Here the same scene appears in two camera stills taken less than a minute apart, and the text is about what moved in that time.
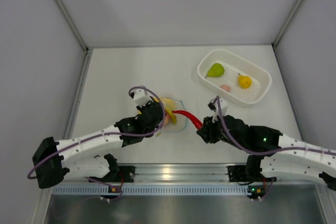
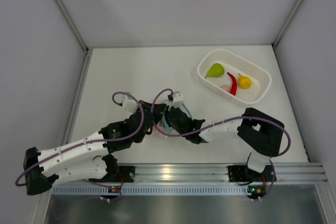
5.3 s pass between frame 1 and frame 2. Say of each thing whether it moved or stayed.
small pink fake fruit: stayed
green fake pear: stayed
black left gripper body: stayed
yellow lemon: stayed
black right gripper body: moved
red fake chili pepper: moved
